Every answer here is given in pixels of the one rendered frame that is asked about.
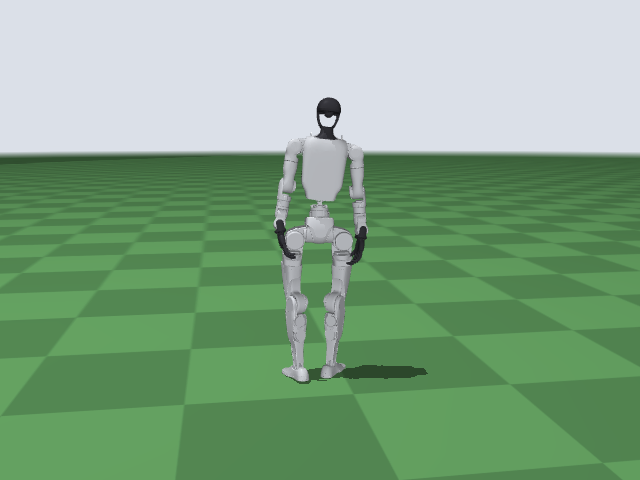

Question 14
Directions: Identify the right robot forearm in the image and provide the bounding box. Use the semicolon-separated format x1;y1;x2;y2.
352;186;368;235

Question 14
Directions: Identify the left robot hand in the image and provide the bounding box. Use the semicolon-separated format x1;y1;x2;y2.
275;219;296;259

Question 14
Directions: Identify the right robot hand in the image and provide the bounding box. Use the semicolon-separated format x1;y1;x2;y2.
346;226;367;265

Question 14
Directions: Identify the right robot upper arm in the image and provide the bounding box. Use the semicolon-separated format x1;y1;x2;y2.
347;143;364;199

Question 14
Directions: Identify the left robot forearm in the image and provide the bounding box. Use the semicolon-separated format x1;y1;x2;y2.
273;178;291;230

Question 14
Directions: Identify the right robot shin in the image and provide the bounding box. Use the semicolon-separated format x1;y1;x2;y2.
324;295;345;367

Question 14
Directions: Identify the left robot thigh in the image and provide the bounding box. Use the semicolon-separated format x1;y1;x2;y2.
281;225;308;314

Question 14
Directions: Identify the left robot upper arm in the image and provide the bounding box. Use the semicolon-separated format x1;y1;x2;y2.
283;139;306;193

